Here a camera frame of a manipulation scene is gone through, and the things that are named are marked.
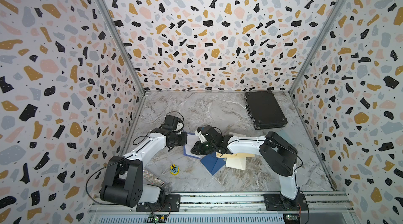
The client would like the yellow envelope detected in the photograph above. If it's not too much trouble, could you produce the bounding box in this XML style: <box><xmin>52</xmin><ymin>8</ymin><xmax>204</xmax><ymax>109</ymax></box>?
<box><xmin>216</xmin><ymin>152</ymin><xmax>255</xmax><ymax>158</ymax></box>

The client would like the white letter paper blue border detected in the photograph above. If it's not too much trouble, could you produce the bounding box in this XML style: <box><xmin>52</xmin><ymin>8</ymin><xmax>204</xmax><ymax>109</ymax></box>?
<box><xmin>184</xmin><ymin>133</ymin><xmax>202</xmax><ymax>160</ymax></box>

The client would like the light teal envelope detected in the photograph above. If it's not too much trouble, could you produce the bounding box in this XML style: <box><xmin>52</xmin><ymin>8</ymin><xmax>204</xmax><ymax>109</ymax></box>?
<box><xmin>277</xmin><ymin>130</ymin><xmax>296</xmax><ymax>145</ymax></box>

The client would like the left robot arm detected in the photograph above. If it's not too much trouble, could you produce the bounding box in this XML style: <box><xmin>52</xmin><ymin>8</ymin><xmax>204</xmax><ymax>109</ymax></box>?
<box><xmin>100</xmin><ymin>115</ymin><xmax>187</xmax><ymax>208</ymax></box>

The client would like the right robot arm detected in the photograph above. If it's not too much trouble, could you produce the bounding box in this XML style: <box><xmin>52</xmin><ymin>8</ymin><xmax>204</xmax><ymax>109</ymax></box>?
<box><xmin>191</xmin><ymin>125</ymin><xmax>300</xmax><ymax>209</ymax></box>

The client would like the dark blue envelope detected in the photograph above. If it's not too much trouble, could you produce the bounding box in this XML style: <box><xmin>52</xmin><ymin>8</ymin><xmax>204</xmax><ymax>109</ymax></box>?
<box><xmin>200</xmin><ymin>153</ymin><xmax>226</xmax><ymax>175</ymax></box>

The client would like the cream envelope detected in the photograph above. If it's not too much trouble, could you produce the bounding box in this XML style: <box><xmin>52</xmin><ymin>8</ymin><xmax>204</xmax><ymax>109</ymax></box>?
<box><xmin>225</xmin><ymin>132</ymin><xmax>247</xmax><ymax>171</ymax></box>

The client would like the small yellow round sticker toy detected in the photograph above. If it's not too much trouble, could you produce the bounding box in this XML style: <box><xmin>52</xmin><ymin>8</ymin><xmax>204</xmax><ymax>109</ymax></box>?
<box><xmin>170</xmin><ymin>164</ymin><xmax>179</xmax><ymax>176</ymax></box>

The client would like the black briefcase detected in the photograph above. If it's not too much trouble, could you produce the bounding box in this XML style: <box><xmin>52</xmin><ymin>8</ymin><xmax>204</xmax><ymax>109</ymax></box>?
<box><xmin>245</xmin><ymin>90</ymin><xmax>288</xmax><ymax>130</ymax></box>

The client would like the glittery silver tube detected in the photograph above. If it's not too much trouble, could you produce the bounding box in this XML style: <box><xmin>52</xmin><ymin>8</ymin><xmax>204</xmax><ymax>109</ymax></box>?
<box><xmin>143</xmin><ymin>168</ymin><xmax>172</xmax><ymax>195</ymax></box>

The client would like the small circuit board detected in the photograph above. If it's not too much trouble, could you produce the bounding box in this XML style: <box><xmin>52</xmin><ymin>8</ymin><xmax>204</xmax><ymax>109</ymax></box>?
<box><xmin>147</xmin><ymin>214</ymin><xmax>168</xmax><ymax>224</ymax></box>

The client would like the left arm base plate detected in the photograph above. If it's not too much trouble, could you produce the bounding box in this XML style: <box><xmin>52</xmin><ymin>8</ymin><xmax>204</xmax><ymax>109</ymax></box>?
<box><xmin>136</xmin><ymin>194</ymin><xmax>181</xmax><ymax>213</ymax></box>

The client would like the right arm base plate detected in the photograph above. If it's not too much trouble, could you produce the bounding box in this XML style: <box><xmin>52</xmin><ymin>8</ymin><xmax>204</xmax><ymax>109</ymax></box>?
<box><xmin>263</xmin><ymin>192</ymin><xmax>308</xmax><ymax>211</ymax></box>

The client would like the aluminium front rail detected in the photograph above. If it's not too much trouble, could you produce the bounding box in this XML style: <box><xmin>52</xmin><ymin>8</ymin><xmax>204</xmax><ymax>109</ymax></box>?
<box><xmin>88</xmin><ymin>191</ymin><xmax>359</xmax><ymax>224</ymax></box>

